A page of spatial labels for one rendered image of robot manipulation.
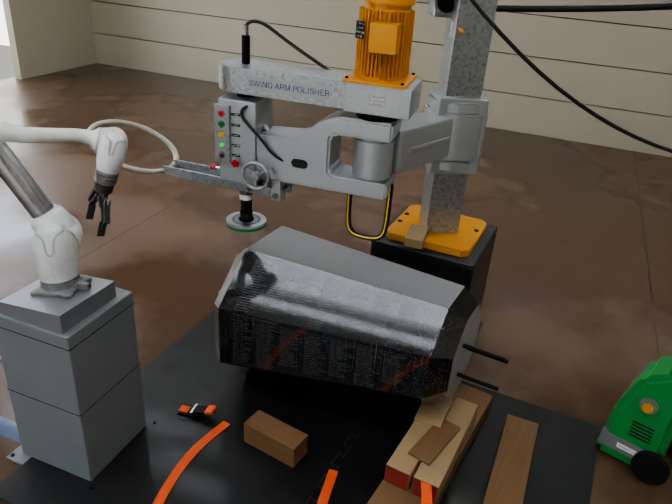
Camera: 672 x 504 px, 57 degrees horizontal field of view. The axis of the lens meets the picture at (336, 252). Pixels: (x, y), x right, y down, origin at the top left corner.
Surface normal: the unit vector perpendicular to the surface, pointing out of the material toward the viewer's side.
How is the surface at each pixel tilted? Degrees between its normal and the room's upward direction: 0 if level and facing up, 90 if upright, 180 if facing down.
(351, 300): 45
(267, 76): 90
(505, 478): 0
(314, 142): 90
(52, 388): 90
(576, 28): 90
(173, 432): 0
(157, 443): 0
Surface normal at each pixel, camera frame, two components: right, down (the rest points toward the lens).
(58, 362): -0.37, 0.41
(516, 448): 0.07, -0.89
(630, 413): -0.65, 0.32
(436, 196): 0.08, 0.47
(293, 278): -0.26, -0.35
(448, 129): 0.71, 0.37
